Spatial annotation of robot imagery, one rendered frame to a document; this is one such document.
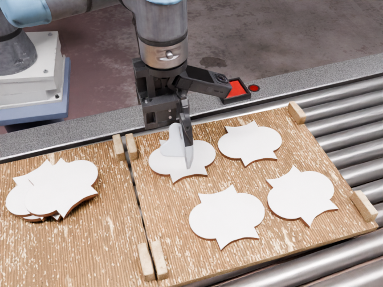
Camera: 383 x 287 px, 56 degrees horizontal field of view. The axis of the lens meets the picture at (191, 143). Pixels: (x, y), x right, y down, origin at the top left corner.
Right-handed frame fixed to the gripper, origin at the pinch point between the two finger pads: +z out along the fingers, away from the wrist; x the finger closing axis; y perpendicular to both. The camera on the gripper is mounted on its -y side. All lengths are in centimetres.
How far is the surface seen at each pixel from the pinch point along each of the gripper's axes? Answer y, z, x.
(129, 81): -1, 100, -157
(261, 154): -16.2, 5.0, 4.0
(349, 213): -26.5, 6.0, 21.7
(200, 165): -2.9, 4.8, 3.4
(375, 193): -35.6, 8.1, 18.0
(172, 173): 3.1, 4.7, 3.9
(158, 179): 6.1, 5.6, 3.9
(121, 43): -4, 100, -206
